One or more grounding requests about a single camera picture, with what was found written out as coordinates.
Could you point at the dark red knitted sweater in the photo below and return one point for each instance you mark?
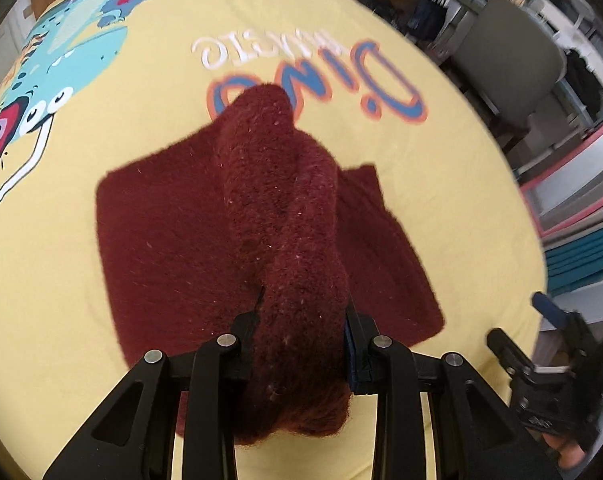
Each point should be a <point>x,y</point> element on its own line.
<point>291,210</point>

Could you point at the dark bag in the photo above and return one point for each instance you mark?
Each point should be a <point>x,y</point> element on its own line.
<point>429,17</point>

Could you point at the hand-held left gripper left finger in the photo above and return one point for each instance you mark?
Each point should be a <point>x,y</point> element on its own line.
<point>241,355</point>

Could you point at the stack of teal mats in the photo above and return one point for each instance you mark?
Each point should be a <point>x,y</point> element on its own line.
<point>581,260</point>

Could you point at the yellow printed blanket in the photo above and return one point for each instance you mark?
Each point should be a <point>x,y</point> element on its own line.
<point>146,110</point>

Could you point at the person's right hand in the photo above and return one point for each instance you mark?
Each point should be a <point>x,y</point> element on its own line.
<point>569,455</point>

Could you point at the pink edged white board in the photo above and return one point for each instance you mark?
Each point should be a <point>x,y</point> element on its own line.
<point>571,195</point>

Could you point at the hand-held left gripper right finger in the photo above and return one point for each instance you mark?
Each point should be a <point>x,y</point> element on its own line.
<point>349,355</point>

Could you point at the grey chair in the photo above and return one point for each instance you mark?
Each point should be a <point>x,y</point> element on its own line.
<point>511,60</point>

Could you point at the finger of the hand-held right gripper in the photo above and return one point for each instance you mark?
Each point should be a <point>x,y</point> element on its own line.
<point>546,305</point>
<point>506,350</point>

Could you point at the dark hanging garment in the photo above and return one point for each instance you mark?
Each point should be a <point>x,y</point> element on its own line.
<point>584,85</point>

